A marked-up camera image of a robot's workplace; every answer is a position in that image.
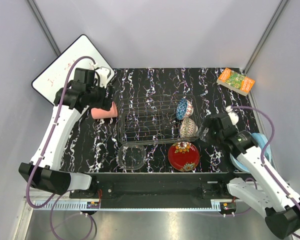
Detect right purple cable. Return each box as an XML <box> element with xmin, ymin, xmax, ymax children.
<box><xmin>229</xmin><ymin>105</ymin><xmax>300</xmax><ymax>240</ymax></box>

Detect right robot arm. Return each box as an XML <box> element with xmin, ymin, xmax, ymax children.
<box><xmin>200</xmin><ymin>112</ymin><xmax>300</xmax><ymax>240</ymax></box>

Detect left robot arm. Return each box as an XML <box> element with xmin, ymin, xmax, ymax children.
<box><xmin>18</xmin><ymin>67</ymin><xmax>114</xmax><ymax>198</ymax></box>

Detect red floral plate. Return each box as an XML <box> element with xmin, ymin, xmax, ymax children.
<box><xmin>168</xmin><ymin>141</ymin><xmax>200</xmax><ymax>172</ymax></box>

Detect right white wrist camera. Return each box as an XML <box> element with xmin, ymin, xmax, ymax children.
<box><xmin>225</xmin><ymin>105</ymin><xmax>239</xmax><ymax>126</ymax></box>

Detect brown patterned ceramic bowl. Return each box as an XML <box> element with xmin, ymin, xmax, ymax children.
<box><xmin>180</xmin><ymin>117</ymin><xmax>198</xmax><ymax>138</ymax></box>

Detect orange green book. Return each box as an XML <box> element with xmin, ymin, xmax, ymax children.
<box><xmin>216</xmin><ymin>68</ymin><xmax>255</xmax><ymax>97</ymax></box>

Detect light blue headphones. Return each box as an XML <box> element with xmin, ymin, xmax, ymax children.
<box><xmin>229</xmin><ymin>132</ymin><xmax>273</xmax><ymax>174</ymax></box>

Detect clear glass square plate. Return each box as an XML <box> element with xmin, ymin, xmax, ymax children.
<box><xmin>117</xmin><ymin>144</ymin><xmax>147</xmax><ymax>171</ymax></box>

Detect white whiteboard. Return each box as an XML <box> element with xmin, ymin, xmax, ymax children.
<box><xmin>31</xmin><ymin>34</ymin><xmax>115</xmax><ymax>104</ymax></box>

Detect pink plastic cup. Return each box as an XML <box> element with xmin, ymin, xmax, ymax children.
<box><xmin>90</xmin><ymin>101</ymin><xmax>118</xmax><ymax>120</ymax></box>

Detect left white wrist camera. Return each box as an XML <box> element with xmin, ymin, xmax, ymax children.
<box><xmin>94</xmin><ymin>66</ymin><xmax>111</xmax><ymax>88</ymax></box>

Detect wire dish rack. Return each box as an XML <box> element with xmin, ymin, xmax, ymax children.
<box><xmin>117</xmin><ymin>94</ymin><xmax>201</xmax><ymax>145</ymax></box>

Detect blue orange patterned bowl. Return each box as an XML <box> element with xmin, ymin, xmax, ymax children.
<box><xmin>176</xmin><ymin>98</ymin><xmax>194</xmax><ymax>120</ymax></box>

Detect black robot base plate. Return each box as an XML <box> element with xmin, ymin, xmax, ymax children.
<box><xmin>70</xmin><ymin>172</ymin><xmax>236</xmax><ymax>199</ymax></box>

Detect clear drinking glass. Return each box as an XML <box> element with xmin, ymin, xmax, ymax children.
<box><xmin>197</xmin><ymin>123</ymin><xmax>210</xmax><ymax>142</ymax></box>

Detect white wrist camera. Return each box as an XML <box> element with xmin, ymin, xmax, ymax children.
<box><xmin>94</xmin><ymin>66</ymin><xmax>111</xmax><ymax>88</ymax></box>
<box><xmin>225</xmin><ymin>105</ymin><xmax>239</xmax><ymax>126</ymax></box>

